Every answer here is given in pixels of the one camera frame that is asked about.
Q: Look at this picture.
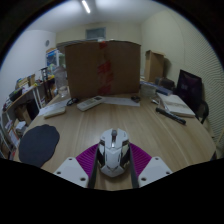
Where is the white glass-door cabinet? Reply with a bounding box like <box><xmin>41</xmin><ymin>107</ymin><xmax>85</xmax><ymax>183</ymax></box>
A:
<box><xmin>45</xmin><ymin>47</ymin><xmax>67</xmax><ymax>73</ymax></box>

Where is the grey flat board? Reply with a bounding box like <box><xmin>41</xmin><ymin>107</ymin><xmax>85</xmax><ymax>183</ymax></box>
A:
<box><xmin>55</xmin><ymin>39</ymin><xmax>101</xmax><ymax>48</ymax></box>

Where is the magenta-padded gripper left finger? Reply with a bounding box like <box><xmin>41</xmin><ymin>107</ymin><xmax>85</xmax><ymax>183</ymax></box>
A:
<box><xmin>53</xmin><ymin>143</ymin><xmax>101</xmax><ymax>190</ymax></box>

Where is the white paper sheet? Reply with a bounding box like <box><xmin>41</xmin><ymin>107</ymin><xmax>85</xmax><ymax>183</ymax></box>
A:
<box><xmin>101</xmin><ymin>95</ymin><xmax>141</xmax><ymax>108</ymax></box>
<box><xmin>37</xmin><ymin>98</ymin><xmax>71</xmax><ymax>117</ymax></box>

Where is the white remote control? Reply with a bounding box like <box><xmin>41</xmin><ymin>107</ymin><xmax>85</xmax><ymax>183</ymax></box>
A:
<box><xmin>76</xmin><ymin>95</ymin><xmax>105</xmax><ymax>112</ymax></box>

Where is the black tape roll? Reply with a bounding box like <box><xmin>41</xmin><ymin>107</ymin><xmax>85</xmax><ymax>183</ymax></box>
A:
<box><xmin>66</xmin><ymin>97</ymin><xmax>80</xmax><ymax>107</ymax></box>

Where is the cluttered wooden shelf unit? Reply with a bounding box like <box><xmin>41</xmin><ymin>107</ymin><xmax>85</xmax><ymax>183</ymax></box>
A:
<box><xmin>0</xmin><ymin>73</ymin><xmax>56</xmax><ymax>161</ymax></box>

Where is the black floor stand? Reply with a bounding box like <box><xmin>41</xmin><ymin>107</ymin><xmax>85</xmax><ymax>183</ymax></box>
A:
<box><xmin>40</xmin><ymin>66</ymin><xmax>52</xmax><ymax>104</ymax></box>

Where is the ceiling tube light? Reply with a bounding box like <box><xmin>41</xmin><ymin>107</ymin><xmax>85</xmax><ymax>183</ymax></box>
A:
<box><xmin>80</xmin><ymin>0</ymin><xmax>92</xmax><ymax>15</ymax></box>

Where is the frosted window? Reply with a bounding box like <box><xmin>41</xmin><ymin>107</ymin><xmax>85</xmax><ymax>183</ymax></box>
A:
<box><xmin>85</xmin><ymin>26</ymin><xmax>107</xmax><ymax>41</ymax></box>

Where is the black pen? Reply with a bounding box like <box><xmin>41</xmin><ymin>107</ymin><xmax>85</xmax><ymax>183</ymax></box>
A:
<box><xmin>155</xmin><ymin>106</ymin><xmax>187</xmax><ymax>126</ymax></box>

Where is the dark cloud-shaped mouse pad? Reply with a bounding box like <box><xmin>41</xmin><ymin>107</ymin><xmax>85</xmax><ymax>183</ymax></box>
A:
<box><xmin>18</xmin><ymin>124</ymin><xmax>61</xmax><ymax>168</ymax></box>

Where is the large brown cardboard box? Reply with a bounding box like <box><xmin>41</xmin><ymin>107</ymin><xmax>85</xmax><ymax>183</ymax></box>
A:
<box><xmin>64</xmin><ymin>40</ymin><xmax>142</xmax><ymax>100</ymax></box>

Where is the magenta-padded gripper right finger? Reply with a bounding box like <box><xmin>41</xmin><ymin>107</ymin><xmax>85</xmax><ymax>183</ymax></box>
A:
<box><xmin>128</xmin><ymin>142</ymin><xmax>174</xmax><ymax>189</ymax></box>

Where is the small brown cardboard box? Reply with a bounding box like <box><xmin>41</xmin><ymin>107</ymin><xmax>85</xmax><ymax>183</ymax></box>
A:
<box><xmin>143</xmin><ymin>49</ymin><xmax>166</xmax><ymax>84</ymax></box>

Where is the open notebook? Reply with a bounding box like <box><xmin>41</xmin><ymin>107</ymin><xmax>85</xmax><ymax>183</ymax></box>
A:
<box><xmin>156</xmin><ymin>92</ymin><xmax>196</xmax><ymax>118</ymax></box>

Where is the clear plastic water bottle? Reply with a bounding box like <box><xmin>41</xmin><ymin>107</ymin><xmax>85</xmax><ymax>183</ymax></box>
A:
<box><xmin>53</xmin><ymin>64</ymin><xmax>69</xmax><ymax>99</ymax></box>

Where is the white and grey computer mouse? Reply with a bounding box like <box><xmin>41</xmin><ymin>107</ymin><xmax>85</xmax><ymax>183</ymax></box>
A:
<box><xmin>97</xmin><ymin>128</ymin><xmax>131</xmax><ymax>178</ymax></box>

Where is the small black clip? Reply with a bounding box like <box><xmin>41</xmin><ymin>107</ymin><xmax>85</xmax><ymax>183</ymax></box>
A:
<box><xmin>130</xmin><ymin>95</ymin><xmax>142</xmax><ymax>104</ymax></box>

